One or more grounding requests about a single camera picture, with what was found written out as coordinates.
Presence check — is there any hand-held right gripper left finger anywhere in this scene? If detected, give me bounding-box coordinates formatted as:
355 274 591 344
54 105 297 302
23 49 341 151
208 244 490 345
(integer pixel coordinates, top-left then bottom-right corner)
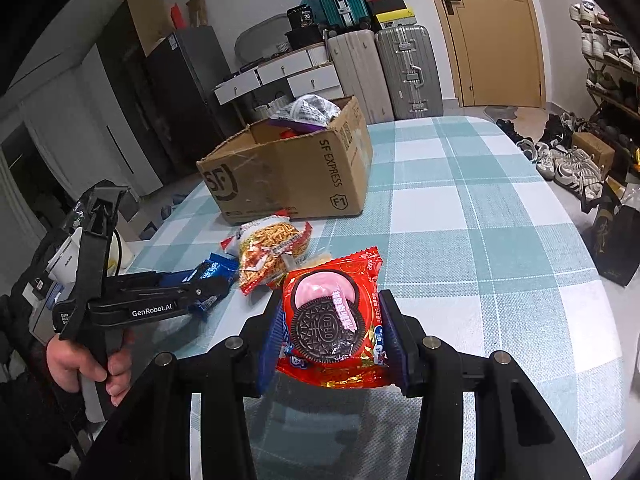
75 287 286 480

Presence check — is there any wooden shoe rack with shoes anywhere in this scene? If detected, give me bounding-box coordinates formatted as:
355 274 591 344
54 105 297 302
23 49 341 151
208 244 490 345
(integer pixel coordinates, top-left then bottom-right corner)
570 0 640 141

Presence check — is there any white cup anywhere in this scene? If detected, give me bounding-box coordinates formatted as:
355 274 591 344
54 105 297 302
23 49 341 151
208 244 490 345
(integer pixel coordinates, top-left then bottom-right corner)
107 232 135 273

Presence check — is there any wooden door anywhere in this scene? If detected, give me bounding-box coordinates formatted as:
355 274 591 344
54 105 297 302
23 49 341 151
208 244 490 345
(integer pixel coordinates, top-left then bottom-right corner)
419 0 544 108

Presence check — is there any grey oval tub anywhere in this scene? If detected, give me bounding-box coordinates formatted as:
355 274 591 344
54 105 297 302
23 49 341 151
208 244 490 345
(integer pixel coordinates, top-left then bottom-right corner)
235 14 296 68

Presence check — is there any yellow black shoe box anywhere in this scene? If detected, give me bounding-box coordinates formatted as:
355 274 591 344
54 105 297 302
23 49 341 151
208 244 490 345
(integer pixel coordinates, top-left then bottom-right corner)
372 7 417 29

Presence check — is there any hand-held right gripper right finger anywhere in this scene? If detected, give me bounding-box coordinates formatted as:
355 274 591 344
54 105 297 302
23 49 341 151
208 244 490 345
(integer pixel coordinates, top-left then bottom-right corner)
378 290 596 480

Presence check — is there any person's left hand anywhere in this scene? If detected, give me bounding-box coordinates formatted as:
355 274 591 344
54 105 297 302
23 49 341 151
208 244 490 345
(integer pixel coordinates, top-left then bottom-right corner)
46 327 136 408

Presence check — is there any pile of shoes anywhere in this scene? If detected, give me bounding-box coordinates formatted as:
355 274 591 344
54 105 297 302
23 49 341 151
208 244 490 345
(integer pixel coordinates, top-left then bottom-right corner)
495 112 608 213

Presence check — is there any white drawer cabinet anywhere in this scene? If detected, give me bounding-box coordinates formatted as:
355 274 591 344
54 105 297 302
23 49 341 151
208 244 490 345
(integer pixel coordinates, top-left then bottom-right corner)
214 45 346 126

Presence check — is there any blue cookie packet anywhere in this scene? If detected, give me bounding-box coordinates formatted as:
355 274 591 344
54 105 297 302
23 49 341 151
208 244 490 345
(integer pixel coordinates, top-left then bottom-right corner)
185 251 240 322

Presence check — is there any dark tall cabinet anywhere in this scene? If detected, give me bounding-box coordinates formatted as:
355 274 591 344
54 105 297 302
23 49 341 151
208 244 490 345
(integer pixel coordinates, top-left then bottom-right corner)
97 25 246 196

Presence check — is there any person's left forearm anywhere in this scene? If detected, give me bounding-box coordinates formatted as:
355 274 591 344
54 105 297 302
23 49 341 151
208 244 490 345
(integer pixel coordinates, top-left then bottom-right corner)
0 290 96 480

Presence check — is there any large brown carton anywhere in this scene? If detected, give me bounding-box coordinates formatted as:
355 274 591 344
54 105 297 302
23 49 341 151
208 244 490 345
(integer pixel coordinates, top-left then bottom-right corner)
125 0 177 57

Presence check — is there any black bucket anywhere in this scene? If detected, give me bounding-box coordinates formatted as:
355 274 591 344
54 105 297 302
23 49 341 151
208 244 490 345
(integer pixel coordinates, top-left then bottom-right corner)
286 4 315 31

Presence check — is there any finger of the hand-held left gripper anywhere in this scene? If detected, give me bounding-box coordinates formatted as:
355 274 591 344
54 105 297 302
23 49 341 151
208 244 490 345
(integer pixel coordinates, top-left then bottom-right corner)
107 269 201 288
170 276 232 317

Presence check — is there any black paper bag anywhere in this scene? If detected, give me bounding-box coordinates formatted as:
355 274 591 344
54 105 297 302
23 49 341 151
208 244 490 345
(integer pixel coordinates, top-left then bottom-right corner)
582 180 640 288

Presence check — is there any beige suitcase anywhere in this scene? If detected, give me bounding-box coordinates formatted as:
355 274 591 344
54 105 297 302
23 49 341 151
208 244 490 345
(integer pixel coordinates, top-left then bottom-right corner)
326 30 396 125

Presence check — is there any small brown cardboard box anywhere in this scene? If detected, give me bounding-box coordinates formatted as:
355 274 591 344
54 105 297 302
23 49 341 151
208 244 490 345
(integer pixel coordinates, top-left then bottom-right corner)
571 131 616 168

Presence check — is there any silver purple snack packet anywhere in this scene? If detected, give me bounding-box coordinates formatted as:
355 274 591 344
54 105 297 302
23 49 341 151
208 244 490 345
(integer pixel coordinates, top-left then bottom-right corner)
269 94 343 134

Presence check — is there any red cookie packet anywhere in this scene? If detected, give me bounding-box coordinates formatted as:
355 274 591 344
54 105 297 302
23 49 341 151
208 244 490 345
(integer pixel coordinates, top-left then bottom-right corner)
276 245 396 390

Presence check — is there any silver suitcase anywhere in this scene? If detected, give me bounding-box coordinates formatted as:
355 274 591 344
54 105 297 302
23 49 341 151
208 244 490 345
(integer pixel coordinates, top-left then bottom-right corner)
375 24 445 120

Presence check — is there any white wardrobe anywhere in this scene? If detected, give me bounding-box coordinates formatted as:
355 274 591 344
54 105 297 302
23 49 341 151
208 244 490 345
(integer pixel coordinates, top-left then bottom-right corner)
0 45 166 241

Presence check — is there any teal checked tablecloth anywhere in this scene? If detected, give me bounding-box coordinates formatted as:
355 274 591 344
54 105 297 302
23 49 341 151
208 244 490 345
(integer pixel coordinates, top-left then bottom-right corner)
120 116 628 480

